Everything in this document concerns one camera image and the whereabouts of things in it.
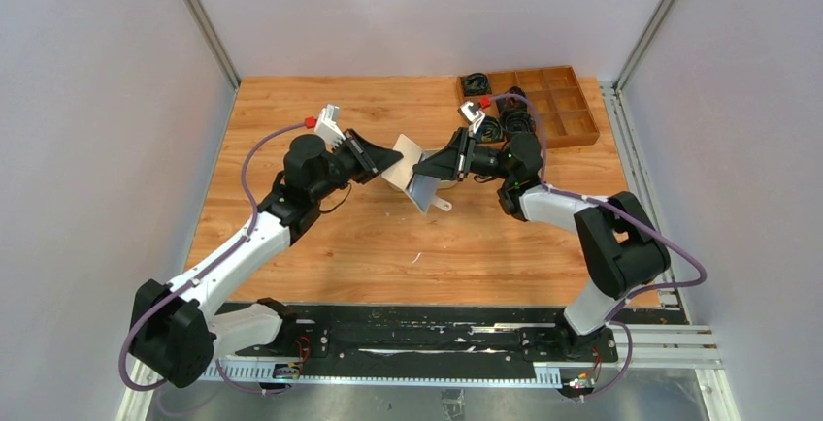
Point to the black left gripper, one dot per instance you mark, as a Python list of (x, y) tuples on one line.
[(360, 159)]

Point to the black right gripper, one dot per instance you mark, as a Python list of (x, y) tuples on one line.
[(463, 155)]

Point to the white leather card holder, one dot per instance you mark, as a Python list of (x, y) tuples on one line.
[(421, 190)]

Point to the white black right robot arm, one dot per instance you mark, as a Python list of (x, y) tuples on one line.
[(614, 233)]

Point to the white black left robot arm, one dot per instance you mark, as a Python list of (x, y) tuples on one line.
[(176, 327)]

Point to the cream oval plastic tray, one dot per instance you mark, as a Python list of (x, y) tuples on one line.
[(450, 181)]

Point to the rolled green black tie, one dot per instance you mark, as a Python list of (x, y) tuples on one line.
[(490, 131)]

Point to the wooden compartment organizer box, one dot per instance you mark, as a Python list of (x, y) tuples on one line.
[(558, 98)]

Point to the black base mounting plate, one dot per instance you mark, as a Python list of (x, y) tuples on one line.
[(439, 342)]

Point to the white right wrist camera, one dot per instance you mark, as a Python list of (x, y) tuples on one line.
[(474, 115)]

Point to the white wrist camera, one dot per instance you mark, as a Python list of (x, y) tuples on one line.
[(474, 115), (326, 126)]

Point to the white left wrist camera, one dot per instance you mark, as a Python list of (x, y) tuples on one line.
[(326, 126)]

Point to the aluminium rail frame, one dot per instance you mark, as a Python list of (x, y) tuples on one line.
[(269, 369)]

